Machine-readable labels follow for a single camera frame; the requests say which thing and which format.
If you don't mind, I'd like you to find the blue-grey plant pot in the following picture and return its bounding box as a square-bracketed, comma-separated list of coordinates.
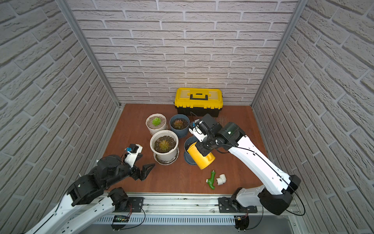
[169, 114, 190, 138]
[183, 136, 201, 166]

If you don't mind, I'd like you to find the large white round pot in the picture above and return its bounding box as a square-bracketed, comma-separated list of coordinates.
[150, 130, 179, 165]

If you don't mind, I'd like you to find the yellow watering can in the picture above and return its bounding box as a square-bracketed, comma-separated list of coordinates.
[187, 143, 215, 170]

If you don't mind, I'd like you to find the cream faceted pot clay soil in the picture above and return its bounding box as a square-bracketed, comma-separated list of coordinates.
[145, 114, 168, 135]

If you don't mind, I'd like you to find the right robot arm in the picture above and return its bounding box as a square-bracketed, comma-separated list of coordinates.
[188, 114, 301, 215]

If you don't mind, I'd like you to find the white pipe elbow fitting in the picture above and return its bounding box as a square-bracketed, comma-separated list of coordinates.
[216, 174, 227, 186]

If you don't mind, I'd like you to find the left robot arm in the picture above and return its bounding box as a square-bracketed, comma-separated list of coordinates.
[28, 155, 155, 234]

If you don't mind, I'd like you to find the yellow-green succulent large pot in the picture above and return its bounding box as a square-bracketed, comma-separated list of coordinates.
[158, 140, 169, 153]

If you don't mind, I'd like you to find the reddish succulent back blue pot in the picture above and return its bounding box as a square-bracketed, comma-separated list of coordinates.
[172, 118, 188, 130]

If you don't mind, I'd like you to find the bright green succulent cream pot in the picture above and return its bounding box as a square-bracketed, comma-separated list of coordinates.
[152, 117, 162, 126]

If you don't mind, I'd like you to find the white saucer large pot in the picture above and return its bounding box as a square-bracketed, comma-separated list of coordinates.
[153, 155, 178, 165]

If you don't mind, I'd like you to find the yellow black toolbox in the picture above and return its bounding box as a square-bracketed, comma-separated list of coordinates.
[174, 88, 223, 117]

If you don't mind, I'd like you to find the left small controller board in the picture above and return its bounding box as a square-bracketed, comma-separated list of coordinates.
[111, 215, 130, 231]

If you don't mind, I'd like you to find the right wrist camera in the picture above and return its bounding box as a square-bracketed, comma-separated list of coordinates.
[189, 119, 206, 141]

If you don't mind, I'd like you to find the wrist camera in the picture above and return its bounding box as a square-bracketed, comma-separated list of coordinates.
[189, 119, 206, 141]
[124, 144, 143, 168]

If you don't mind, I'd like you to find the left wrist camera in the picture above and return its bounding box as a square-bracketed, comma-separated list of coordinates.
[124, 144, 143, 168]

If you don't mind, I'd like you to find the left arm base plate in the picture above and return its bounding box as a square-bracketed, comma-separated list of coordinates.
[115, 197, 144, 213]

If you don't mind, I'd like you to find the aluminium front rail frame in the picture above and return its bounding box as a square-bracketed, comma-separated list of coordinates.
[51, 191, 313, 234]

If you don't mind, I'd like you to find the green hose nozzle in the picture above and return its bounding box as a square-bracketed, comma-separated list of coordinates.
[206, 170, 216, 190]

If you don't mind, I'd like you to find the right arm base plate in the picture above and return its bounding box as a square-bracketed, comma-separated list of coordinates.
[218, 197, 258, 214]

